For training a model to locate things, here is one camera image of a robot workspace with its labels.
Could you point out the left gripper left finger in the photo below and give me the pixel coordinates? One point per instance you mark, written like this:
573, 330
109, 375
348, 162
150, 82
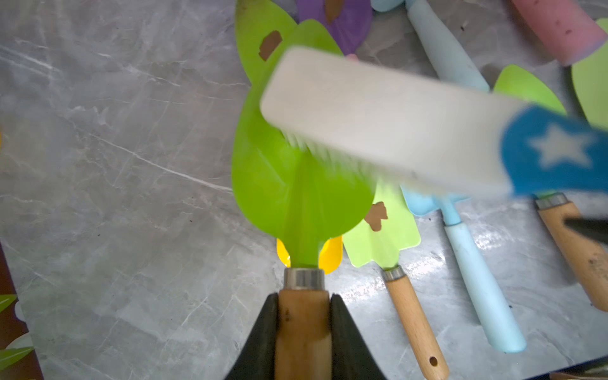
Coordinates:
257, 358

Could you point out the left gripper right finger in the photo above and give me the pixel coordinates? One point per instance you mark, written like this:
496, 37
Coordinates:
351, 357

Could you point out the yellow square trowel wooden handle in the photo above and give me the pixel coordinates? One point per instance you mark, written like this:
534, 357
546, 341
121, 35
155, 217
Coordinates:
330, 258

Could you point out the white brush blue handle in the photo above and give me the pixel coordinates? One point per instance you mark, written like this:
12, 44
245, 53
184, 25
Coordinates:
433, 136

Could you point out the light blue round trowel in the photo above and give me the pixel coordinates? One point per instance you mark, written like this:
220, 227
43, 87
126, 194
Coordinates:
494, 313

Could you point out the green square trowel right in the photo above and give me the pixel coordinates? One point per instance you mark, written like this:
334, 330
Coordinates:
589, 78

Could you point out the green square trowel wooden handle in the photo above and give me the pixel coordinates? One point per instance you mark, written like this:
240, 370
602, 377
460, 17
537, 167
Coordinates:
387, 229

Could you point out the green pointed trowel wooden handle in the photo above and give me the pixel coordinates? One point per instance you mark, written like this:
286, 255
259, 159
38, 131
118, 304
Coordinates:
586, 258

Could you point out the green trowel yellow handle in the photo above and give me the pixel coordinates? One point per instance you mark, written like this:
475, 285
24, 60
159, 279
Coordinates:
260, 27

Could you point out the purple trowel pink handle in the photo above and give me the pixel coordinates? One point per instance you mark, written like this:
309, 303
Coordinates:
565, 29
347, 21

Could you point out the purple trowel pink handle right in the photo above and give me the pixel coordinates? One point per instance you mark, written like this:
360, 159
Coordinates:
565, 29

